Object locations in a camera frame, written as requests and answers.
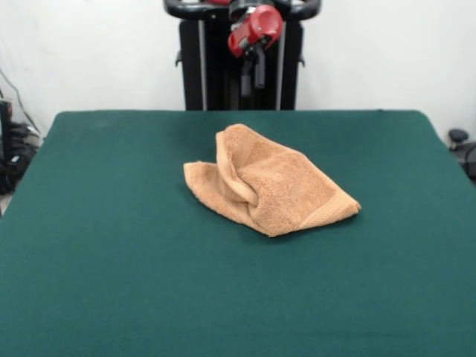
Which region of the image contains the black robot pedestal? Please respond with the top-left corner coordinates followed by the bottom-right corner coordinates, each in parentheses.
top-left (162, 0), bottom-right (321, 112)

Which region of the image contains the dark green table cloth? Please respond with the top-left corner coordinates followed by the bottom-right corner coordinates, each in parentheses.
top-left (0, 109), bottom-right (476, 357)

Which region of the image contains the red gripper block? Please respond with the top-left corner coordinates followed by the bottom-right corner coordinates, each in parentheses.
top-left (227, 5), bottom-right (283, 98)

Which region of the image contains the black office chair base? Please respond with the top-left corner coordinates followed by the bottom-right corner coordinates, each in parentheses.
top-left (448, 128), bottom-right (476, 187)

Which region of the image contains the tan terry towel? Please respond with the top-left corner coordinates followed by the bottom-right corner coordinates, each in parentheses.
top-left (183, 123), bottom-right (362, 238)

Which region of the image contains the black equipment stack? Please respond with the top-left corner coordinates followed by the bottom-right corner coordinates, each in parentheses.
top-left (0, 99), bottom-right (42, 195)

